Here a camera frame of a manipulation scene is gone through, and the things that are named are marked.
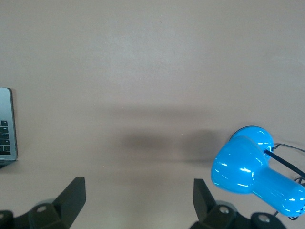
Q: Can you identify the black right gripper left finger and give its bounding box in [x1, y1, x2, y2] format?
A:
[28, 177, 86, 229]

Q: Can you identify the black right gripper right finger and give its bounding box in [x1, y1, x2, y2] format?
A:
[190, 178, 240, 229]

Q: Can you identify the grey aluminium laptop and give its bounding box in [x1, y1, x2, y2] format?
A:
[0, 87, 19, 169]

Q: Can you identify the blue desk lamp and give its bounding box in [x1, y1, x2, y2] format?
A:
[210, 125, 305, 218]

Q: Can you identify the black lamp power cable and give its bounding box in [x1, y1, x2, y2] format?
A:
[264, 142, 305, 220]

